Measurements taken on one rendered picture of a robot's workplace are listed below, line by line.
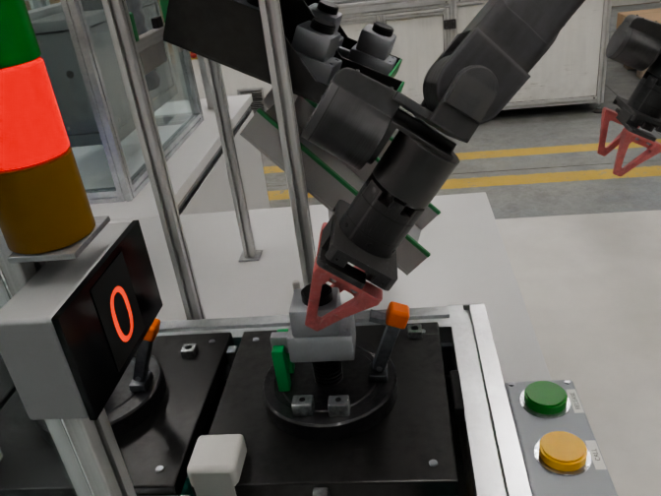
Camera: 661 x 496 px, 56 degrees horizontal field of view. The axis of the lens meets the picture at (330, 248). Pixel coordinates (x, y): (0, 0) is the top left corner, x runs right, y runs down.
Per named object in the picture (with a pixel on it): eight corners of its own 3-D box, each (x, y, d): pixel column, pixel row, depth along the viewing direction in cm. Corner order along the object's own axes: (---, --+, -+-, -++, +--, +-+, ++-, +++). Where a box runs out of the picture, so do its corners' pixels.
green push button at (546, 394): (560, 394, 64) (562, 378, 63) (570, 421, 61) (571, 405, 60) (520, 395, 65) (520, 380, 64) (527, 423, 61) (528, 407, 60)
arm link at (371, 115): (510, 80, 47) (480, 81, 56) (381, -3, 46) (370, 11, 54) (424, 215, 50) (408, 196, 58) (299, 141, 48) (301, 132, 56)
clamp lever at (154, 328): (151, 373, 68) (161, 318, 64) (146, 386, 66) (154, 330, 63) (119, 365, 68) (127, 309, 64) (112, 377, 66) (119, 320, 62)
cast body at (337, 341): (356, 335, 65) (350, 276, 62) (354, 361, 61) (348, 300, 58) (276, 338, 66) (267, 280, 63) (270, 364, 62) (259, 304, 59)
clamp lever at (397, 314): (388, 363, 65) (409, 304, 61) (388, 376, 63) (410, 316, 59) (353, 354, 65) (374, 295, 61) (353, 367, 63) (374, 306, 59)
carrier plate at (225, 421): (439, 335, 76) (438, 320, 75) (458, 497, 55) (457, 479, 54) (246, 343, 79) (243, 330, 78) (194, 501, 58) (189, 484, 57)
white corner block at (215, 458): (251, 462, 61) (244, 431, 59) (242, 501, 57) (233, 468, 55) (205, 464, 62) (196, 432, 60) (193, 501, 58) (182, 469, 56)
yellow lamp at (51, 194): (108, 214, 39) (86, 139, 37) (74, 252, 35) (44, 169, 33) (34, 219, 40) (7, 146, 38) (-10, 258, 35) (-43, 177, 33)
